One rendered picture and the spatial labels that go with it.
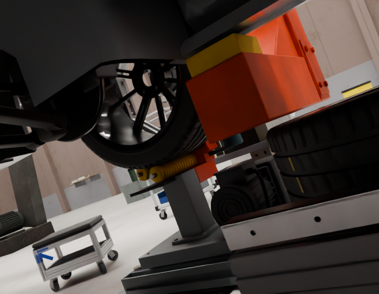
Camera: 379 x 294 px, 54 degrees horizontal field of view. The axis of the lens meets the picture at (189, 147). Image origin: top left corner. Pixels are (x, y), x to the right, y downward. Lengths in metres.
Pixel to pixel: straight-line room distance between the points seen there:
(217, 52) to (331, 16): 10.42
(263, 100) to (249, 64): 0.08
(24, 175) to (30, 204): 0.58
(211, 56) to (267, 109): 0.18
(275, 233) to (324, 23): 10.77
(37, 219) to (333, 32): 8.73
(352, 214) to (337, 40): 10.66
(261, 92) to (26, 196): 7.43
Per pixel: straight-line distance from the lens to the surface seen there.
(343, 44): 11.11
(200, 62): 0.88
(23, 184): 8.03
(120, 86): 1.69
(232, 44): 0.84
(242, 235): 0.60
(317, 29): 11.28
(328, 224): 0.55
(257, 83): 0.81
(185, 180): 1.33
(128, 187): 7.75
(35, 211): 8.02
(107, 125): 1.51
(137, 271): 1.50
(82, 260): 2.51
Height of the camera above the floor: 0.52
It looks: 1 degrees up
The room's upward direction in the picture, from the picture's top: 21 degrees counter-clockwise
